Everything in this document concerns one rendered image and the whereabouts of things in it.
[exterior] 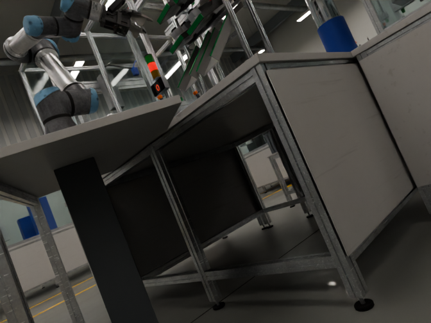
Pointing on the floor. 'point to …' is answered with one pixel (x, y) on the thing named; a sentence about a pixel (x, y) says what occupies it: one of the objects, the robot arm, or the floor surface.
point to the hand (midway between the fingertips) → (147, 25)
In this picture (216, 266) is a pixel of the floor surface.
